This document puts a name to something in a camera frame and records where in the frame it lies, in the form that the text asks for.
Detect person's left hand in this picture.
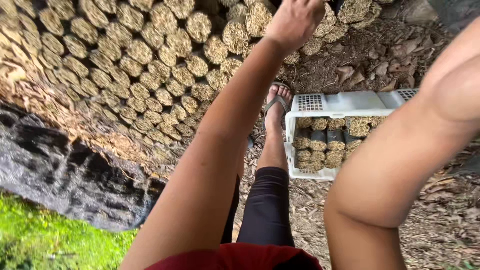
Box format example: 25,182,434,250
264,0,326,57

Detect grey flip-flop sandal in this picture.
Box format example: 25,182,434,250
262,81,293,132

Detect white plastic crate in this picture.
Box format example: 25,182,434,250
284,88,420,182

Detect person's bare lower leg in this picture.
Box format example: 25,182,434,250
256,84,293,172

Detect batch of black husk-filled bags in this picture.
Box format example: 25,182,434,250
292,115,387,172

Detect grey tarpaulin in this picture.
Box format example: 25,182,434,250
427,0,480,35

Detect stack of husk-filled grow bags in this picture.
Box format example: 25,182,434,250
0,0,384,181

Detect black leggings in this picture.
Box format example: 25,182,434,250
220,166,296,248

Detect red shirt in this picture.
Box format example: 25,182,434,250
144,242,323,270

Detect black plastic sheet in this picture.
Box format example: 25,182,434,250
0,105,166,232

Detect green grass patch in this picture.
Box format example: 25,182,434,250
0,190,140,270

